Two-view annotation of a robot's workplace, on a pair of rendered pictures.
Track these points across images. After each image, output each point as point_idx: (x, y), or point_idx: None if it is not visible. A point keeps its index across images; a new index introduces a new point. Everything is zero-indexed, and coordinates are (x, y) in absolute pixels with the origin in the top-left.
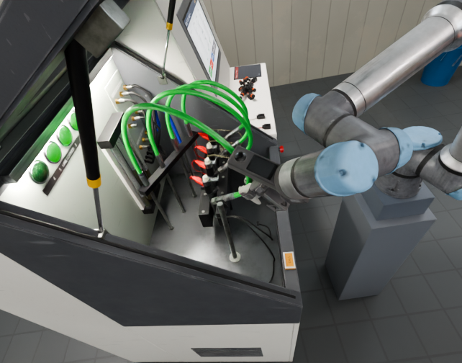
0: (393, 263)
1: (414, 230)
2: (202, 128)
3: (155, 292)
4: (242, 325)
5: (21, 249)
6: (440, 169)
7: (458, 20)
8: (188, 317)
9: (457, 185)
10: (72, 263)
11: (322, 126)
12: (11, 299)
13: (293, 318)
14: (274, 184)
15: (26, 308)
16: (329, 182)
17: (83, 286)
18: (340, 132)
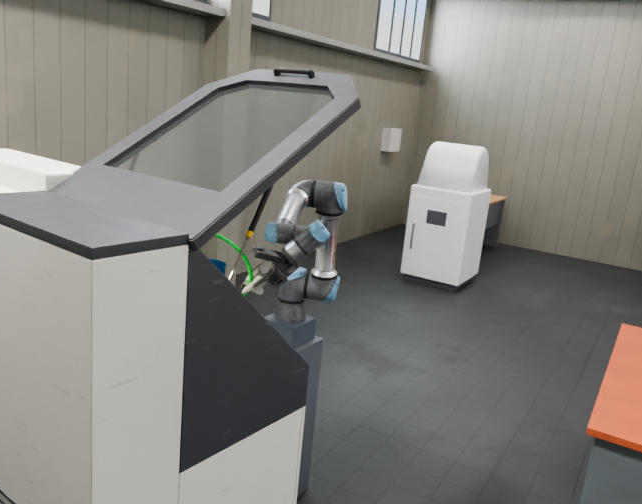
0: (310, 411)
1: (315, 353)
2: (229, 240)
3: (240, 355)
4: (273, 425)
5: (202, 292)
6: (317, 282)
7: (303, 194)
8: (242, 416)
9: (329, 288)
10: (217, 309)
11: (288, 230)
12: (127, 405)
13: (303, 394)
14: (284, 258)
15: (122, 432)
16: (319, 234)
17: (203, 352)
18: (299, 229)
